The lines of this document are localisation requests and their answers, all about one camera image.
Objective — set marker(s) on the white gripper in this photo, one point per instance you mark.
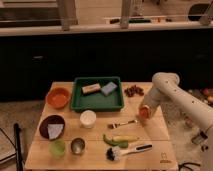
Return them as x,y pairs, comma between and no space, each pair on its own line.
151,105

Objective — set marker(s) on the red apple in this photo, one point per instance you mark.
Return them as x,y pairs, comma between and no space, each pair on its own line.
144,112

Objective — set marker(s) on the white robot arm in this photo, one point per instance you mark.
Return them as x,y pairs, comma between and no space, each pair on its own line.
166,85

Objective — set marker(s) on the white paper cup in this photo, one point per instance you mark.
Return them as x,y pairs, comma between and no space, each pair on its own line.
88,118

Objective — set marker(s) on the green plastic cup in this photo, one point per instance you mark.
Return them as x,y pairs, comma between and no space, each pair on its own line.
57,148

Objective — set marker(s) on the yellow corn cob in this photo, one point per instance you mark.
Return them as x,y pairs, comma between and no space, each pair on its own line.
128,138

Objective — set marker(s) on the silver fork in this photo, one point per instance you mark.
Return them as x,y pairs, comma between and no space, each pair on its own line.
116,125

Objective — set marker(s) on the green chili pepper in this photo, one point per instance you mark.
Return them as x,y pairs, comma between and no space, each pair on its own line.
121,144

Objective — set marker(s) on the blue-grey sponge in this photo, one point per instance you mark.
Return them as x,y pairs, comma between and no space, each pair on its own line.
108,88

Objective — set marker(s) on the green plastic tray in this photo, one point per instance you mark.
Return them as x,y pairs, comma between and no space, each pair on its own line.
96,101

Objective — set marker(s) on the tan wooden block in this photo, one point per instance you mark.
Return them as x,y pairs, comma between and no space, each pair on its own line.
91,88

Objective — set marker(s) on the orange plastic bowl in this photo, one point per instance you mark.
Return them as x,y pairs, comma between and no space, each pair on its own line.
57,97

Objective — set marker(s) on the dark brown bowl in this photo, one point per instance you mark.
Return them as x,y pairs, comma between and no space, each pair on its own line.
53,119

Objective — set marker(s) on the grey folded cloth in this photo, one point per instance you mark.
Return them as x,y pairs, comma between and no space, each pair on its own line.
54,130

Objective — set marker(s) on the black metal stand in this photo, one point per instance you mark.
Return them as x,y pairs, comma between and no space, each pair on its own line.
16,143

